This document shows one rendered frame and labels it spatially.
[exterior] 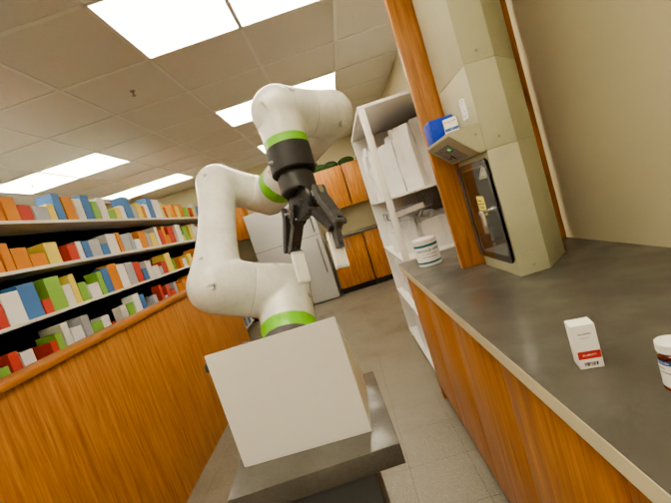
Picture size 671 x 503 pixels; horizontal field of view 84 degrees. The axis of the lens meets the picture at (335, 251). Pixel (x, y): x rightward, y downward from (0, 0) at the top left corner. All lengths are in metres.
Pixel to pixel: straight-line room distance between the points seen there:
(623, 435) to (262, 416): 0.58
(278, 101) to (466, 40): 0.89
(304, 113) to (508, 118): 0.87
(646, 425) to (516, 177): 0.96
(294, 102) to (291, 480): 0.71
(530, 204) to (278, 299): 0.99
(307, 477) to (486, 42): 1.39
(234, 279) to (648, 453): 0.73
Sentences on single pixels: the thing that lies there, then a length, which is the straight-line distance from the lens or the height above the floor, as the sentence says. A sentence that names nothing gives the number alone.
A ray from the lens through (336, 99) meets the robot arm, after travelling 0.86.
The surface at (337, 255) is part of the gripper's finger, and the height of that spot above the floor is 1.29.
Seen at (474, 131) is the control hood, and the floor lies 1.49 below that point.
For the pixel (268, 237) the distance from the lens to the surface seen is 6.34.
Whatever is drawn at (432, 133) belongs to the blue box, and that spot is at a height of 1.55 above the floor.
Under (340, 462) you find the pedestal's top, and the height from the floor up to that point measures 0.94.
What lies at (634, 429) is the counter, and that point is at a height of 0.94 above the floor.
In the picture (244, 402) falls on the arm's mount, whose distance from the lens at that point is 0.79.
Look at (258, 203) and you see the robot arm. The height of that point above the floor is 1.46.
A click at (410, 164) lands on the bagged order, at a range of 2.68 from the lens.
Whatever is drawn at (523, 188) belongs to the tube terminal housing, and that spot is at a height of 1.24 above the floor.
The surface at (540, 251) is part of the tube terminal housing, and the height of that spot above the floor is 1.01.
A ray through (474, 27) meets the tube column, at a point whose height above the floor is 1.82.
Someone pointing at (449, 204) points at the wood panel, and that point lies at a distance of 1.78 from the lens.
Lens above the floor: 1.36
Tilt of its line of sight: 5 degrees down
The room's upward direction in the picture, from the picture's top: 18 degrees counter-clockwise
